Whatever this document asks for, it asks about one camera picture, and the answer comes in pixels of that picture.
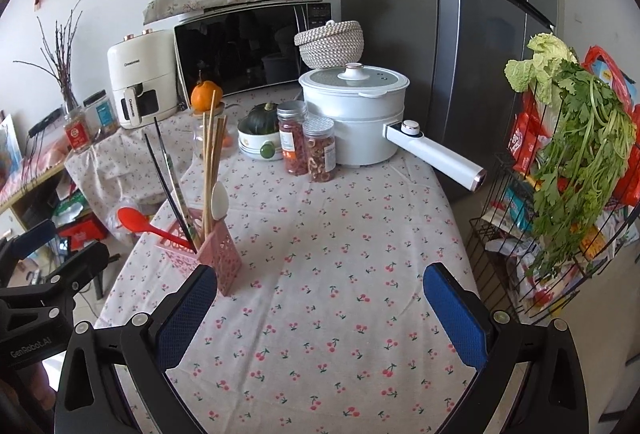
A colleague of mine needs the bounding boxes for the blue labelled container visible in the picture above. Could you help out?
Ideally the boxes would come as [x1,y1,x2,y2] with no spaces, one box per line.
[82,90,118,142]

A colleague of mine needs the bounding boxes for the cherry print tablecloth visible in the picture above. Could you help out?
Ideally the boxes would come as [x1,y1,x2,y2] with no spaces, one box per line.
[64,82,482,434]

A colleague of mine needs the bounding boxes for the jar of red dried fruit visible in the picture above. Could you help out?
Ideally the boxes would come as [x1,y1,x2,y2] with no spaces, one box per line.
[277,100,308,176]

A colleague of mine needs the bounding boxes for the green leafy vegetables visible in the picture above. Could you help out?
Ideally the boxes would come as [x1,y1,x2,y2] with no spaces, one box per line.
[530,62,636,278]

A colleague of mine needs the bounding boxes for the grey refrigerator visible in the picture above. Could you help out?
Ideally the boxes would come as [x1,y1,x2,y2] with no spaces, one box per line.
[341,0,556,175]

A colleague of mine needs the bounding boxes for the white electric cooking pot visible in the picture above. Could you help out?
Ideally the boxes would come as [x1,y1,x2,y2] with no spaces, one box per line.
[298,62,486,191]

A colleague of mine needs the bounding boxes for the wooden side shelf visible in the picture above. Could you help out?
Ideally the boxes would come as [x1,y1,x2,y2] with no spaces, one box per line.
[1,159,66,238]

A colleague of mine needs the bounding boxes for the red labelled jar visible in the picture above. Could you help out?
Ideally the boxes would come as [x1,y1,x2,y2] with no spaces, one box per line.
[64,108,92,153]

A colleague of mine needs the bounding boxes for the glass jar with oranges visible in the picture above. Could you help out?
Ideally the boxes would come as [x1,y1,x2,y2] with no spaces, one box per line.
[191,108,236,162]

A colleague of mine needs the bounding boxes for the woven white lidded basket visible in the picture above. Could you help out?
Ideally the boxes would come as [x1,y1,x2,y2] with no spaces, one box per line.
[294,20,364,70]

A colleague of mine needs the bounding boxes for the jar of dried rings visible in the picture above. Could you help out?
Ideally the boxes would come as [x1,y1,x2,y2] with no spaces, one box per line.
[303,115,336,183]

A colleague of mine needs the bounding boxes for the white plastic spoon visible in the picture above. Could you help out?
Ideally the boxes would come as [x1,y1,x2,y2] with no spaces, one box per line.
[210,181,229,221]

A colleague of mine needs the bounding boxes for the left hand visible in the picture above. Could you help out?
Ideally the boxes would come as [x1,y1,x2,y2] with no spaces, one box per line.
[1,362,56,433]

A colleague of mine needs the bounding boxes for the pink perforated utensil basket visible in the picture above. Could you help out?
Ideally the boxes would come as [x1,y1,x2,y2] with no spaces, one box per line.
[156,220,242,297]

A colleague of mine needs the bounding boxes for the dark green pumpkin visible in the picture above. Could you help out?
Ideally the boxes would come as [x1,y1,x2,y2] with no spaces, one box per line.
[244,102,279,135]

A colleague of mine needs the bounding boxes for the black chopstick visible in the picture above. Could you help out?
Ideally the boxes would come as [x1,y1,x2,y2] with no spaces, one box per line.
[143,131,196,253]
[154,119,195,240]

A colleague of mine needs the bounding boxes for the red snack bag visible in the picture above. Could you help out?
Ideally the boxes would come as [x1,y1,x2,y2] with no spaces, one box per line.
[508,91,550,175]

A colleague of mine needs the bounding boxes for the dried branches in vase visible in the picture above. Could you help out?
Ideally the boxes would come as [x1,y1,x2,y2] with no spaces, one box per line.
[14,1,82,114]

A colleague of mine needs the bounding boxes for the large orange fruit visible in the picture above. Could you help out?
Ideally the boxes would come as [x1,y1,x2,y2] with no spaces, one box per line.
[190,76,224,113]

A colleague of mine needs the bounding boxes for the long bamboo chopstick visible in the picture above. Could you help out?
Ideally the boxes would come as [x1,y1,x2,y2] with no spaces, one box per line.
[206,108,215,233]

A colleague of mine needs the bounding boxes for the napa cabbage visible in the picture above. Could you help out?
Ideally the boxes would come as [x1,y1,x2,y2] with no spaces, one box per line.
[504,33,578,105]

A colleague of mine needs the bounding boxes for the red plastic spoon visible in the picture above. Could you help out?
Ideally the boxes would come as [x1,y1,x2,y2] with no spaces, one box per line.
[116,206,195,252]

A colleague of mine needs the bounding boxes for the black microwave oven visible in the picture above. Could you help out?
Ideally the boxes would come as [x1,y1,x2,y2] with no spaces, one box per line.
[174,0,333,103]

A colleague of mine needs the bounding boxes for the black wire rack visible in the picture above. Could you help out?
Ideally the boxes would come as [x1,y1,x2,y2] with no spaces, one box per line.
[466,92,639,323]

